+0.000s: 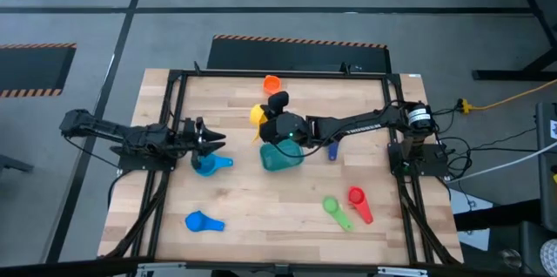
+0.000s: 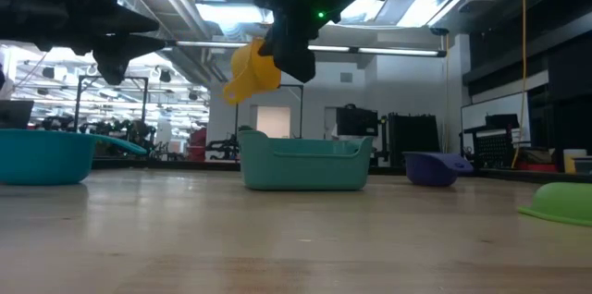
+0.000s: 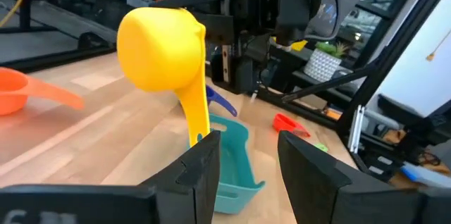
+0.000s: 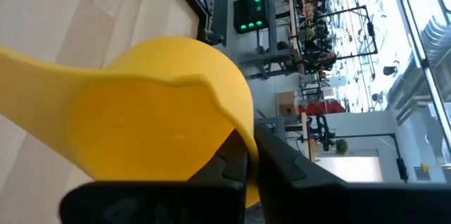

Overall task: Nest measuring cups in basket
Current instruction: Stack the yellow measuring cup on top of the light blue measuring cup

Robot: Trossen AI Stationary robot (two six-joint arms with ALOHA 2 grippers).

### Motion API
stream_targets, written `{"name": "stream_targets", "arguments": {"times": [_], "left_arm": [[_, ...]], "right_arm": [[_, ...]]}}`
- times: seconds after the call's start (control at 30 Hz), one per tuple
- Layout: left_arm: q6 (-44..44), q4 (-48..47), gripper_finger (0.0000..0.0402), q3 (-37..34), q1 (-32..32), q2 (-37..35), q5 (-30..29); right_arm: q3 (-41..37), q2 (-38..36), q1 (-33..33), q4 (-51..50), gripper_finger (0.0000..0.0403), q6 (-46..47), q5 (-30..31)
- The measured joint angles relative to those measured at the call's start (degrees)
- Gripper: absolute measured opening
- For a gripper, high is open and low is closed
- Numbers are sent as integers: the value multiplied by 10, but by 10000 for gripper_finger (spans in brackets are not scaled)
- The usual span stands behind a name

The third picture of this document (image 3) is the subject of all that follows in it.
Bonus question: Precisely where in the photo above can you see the potted plant in white pot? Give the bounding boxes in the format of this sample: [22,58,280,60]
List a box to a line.
[303,42,350,83]

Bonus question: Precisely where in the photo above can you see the orange measuring cup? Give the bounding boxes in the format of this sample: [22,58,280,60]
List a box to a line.
[0,67,85,116]

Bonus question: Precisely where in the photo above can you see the yellow measuring cup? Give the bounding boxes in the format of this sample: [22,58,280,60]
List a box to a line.
[116,6,211,147]

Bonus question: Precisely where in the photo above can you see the teal plastic basket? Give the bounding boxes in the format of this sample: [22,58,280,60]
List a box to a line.
[186,113,266,215]

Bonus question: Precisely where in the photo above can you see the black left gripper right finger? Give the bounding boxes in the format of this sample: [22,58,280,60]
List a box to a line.
[277,130,451,224]

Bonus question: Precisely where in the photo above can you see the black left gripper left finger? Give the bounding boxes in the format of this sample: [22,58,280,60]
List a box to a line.
[0,130,221,224]

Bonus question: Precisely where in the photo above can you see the red measuring cup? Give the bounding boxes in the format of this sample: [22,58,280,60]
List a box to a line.
[272,113,311,139]

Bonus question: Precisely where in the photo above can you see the dark blue measuring cup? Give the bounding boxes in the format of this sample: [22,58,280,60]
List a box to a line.
[206,85,238,118]

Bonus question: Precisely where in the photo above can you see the black aluminium table frame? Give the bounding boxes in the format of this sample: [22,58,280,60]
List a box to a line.
[281,0,451,140]

